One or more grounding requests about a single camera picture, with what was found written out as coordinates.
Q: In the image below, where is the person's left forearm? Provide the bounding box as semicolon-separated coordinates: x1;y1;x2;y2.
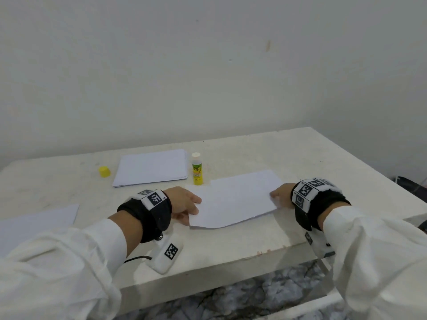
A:
0;210;145;320

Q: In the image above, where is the stack of white papers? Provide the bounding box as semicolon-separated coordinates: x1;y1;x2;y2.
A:
112;149;189;188

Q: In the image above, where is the person's right forearm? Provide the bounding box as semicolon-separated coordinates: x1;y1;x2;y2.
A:
317;201;427;320

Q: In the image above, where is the person's left hand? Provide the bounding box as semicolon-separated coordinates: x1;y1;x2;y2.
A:
163;186;202;226

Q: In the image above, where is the yellow glue stick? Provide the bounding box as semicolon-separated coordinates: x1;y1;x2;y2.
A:
191;152;203;186

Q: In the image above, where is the white paper sheet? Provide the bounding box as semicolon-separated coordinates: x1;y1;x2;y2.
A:
0;204;80;258
186;169;284;230

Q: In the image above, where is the black wrist strap with markers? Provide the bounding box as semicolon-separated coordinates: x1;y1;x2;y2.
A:
117;189;173;244
290;178;351;232

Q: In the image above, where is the person's right hand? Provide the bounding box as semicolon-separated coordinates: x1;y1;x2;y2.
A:
270;183;297;210

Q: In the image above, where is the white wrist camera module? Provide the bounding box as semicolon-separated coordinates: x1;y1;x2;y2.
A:
146;232;184;276
304;229;336;260

